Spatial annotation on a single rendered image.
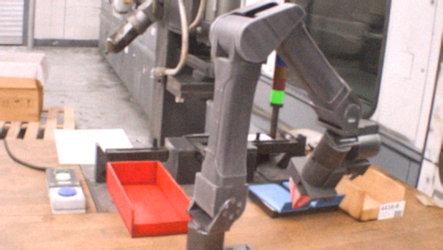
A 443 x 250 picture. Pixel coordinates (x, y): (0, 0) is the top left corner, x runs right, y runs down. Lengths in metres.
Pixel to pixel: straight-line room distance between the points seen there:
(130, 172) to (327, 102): 0.50
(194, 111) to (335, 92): 0.64
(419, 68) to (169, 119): 0.73
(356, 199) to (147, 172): 0.47
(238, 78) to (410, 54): 0.90
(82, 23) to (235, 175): 9.65
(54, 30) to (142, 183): 9.26
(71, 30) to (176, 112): 9.00
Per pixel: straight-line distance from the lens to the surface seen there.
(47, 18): 10.37
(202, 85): 1.18
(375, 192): 1.29
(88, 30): 10.43
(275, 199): 1.14
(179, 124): 1.47
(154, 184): 1.21
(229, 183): 0.83
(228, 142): 0.81
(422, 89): 1.55
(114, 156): 1.20
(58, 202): 1.06
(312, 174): 1.00
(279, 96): 1.48
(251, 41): 0.77
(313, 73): 0.87
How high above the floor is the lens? 1.36
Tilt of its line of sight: 15 degrees down
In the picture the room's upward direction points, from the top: 5 degrees clockwise
